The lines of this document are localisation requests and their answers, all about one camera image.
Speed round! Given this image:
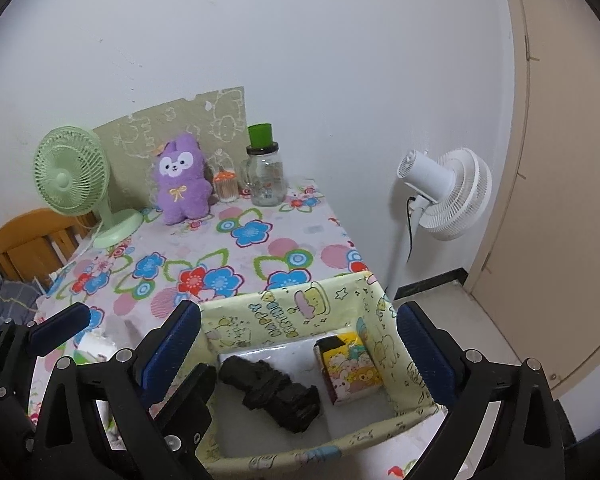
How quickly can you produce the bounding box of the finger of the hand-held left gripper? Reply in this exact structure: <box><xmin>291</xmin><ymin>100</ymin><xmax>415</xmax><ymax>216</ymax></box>
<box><xmin>0</xmin><ymin>304</ymin><xmax>92</xmax><ymax>411</ymax></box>
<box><xmin>157</xmin><ymin>364</ymin><xmax>217</xmax><ymax>463</ymax></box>

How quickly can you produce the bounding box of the wooden chair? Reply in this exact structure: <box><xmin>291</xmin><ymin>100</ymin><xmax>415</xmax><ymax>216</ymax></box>
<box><xmin>0</xmin><ymin>208</ymin><xmax>101</xmax><ymax>291</ymax></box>

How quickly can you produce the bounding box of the yellow-green printed storage box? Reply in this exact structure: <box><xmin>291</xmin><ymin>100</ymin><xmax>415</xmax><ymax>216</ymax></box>
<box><xmin>195</xmin><ymin>270</ymin><xmax>448</xmax><ymax>476</ymax></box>

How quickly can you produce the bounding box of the purple plush toy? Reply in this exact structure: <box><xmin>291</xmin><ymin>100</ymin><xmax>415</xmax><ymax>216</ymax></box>
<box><xmin>151</xmin><ymin>133</ymin><xmax>214</xmax><ymax>226</ymax></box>

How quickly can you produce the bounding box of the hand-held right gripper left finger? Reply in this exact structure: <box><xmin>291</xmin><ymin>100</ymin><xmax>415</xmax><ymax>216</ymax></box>
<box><xmin>32</xmin><ymin>301</ymin><xmax>202</xmax><ymax>480</ymax></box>

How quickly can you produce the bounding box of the black fan cable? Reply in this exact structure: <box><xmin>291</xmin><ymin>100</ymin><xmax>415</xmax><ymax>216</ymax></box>
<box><xmin>405</xmin><ymin>195</ymin><xmax>417</xmax><ymax>263</ymax></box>

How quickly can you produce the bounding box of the floral tablecloth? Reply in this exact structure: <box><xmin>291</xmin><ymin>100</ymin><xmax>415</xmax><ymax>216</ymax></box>
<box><xmin>30</xmin><ymin>185</ymin><xmax>416</xmax><ymax>480</ymax></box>

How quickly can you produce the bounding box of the cartoon printed small packet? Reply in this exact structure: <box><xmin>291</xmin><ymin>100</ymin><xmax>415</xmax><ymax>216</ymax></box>
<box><xmin>314</xmin><ymin>331</ymin><xmax>384</xmax><ymax>407</ymax></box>

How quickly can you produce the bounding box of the olive printed board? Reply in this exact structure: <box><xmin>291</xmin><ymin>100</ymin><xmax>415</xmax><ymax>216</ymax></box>
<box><xmin>92</xmin><ymin>86</ymin><xmax>247</xmax><ymax>211</ymax></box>

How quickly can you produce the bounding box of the grey plaid pillow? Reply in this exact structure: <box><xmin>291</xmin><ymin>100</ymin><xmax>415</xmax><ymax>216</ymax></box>
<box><xmin>0</xmin><ymin>232</ymin><xmax>43</xmax><ymax>346</ymax></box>

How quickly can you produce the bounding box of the swab jar with orange lid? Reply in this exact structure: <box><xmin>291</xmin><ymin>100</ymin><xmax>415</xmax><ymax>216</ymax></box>
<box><xmin>213</xmin><ymin>166</ymin><xmax>240</xmax><ymax>204</ymax></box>

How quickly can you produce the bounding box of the beige door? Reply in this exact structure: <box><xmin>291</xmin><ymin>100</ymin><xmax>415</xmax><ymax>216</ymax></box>
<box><xmin>467</xmin><ymin>0</ymin><xmax>600</xmax><ymax>401</ymax></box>

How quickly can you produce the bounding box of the green plastic cup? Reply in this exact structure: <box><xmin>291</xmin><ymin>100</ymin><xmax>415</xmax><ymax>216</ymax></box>
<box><xmin>247</xmin><ymin>123</ymin><xmax>276</xmax><ymax>149</ymax></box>

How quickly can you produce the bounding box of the green desk fan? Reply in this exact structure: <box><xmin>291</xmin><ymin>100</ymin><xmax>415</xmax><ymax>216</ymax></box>
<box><xmin>34</xmin><ymin>126</ymin><xmax>144</xmax><ymax>249</ymax></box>

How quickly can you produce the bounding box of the glass jar mug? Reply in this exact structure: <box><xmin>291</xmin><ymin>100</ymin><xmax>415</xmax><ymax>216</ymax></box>
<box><xmin>240</xmin><ymin>143</ymin><xmax>287</xmax><ymax>207</ymax></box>

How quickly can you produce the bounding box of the black cloth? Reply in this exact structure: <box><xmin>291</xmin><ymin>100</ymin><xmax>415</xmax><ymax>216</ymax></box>
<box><xmin>219</xmin><ymin>355</ymin><xmax>322</xmax><ymax>434</ymax></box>

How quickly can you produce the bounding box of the white standing fan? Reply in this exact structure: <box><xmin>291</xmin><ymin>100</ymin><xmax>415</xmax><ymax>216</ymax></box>
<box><xmin>387</xmin><ymin>147</ymin><xmax>493</xmax><ymax>306</ymax></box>

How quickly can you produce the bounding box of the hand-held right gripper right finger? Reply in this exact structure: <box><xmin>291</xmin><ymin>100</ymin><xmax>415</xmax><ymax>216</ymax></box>
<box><xmin>397</xmin><ymin>301</ymin><xmax>565</xmax><ymax>480</ymax></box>

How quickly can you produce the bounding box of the white plastic box liner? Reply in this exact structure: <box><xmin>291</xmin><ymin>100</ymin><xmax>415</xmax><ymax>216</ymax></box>
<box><xmin>219</xmin><ymin>337</ymin><xmax>398</xmax><ymax>458</ymax></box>

